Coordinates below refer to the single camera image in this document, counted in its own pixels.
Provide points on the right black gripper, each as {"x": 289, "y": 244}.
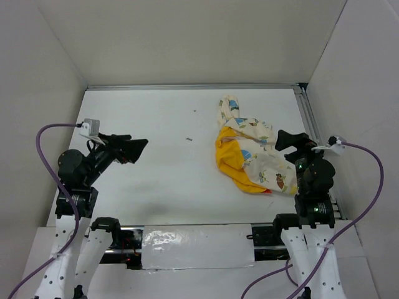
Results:
{"x": 285, "y": 139}

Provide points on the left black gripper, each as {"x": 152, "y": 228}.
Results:
{"x": 116, "y": 145}

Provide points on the yellow cream dinosaur print jacket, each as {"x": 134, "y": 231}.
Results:
{"x": 245, "y": 152}

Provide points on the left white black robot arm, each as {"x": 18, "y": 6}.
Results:
{"x": 80, "y": 242}

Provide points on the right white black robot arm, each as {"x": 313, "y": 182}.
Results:
{"x": 306, "y": 233}

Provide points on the white taped cover plate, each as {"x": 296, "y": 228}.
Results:
{"x": 180, "y": 247}

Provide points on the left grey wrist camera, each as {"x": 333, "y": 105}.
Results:
{"x": 89, "y": 128}

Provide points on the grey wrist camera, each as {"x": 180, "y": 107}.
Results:
{"x": 334, "y": 147}
{"x": 89, "y": 128}

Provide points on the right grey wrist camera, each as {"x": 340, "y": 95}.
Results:
{"x": 334, "y": 147}

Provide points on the aluminium frame rail right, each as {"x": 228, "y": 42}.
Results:
{"x": 307, "y": 114}

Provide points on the aluminium frame rail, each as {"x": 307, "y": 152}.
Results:
{"x": 217, "y": 86}
{"x": 307, "y": 114}

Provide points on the aluminium frame rail back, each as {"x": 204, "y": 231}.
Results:
{"x": 217, "y": 86}

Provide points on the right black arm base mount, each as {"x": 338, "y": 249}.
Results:
{"x": 267, "y": 247}

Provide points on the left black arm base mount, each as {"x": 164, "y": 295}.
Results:
{"x": 126, "y": 250}

